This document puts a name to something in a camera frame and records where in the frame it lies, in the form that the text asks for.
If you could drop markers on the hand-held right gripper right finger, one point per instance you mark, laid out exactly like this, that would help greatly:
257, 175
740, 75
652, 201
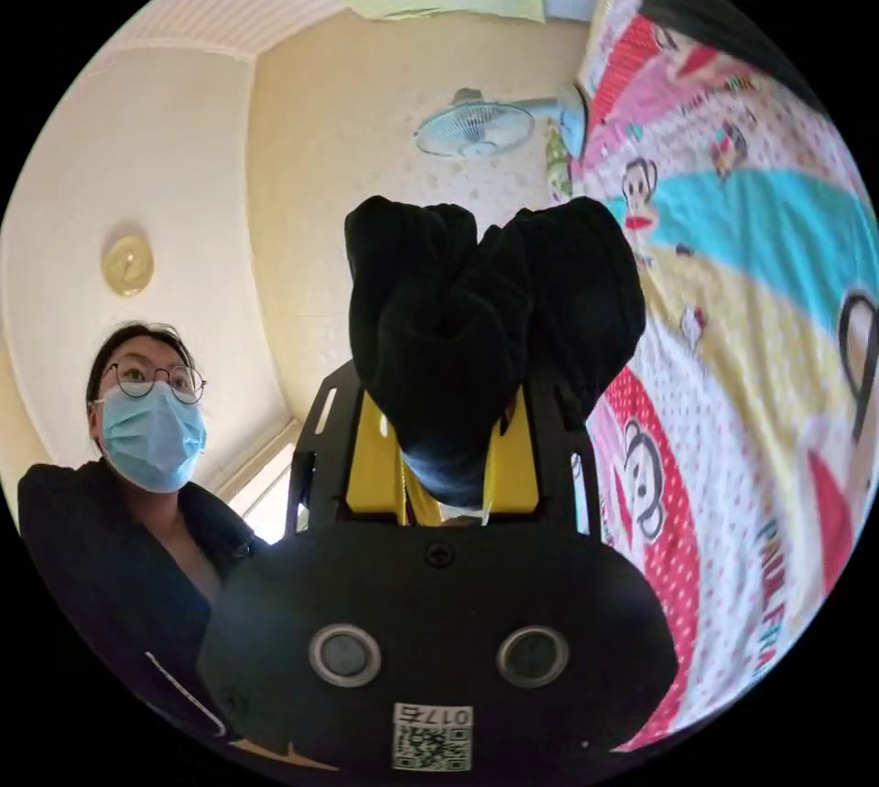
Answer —
516, 478

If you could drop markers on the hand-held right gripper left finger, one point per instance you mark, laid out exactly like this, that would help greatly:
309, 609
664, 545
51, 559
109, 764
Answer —
371, 478

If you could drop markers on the black pants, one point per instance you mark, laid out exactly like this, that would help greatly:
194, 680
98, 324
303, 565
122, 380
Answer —
481, 320

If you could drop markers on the person's right hand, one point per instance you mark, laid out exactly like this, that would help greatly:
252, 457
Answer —
285, 757

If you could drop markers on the window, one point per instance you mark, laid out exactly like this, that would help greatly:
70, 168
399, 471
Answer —
264, 492

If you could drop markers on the bed with printed cartoon sheet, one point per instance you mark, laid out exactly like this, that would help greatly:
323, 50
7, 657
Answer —
755, 334

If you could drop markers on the person's body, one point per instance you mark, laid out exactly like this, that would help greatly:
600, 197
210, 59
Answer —
103, 560

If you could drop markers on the round ceiling lamp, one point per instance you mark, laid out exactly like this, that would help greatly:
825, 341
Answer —
128, 265

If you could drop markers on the white wall fan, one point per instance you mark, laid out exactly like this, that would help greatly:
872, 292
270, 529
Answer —
474, 128

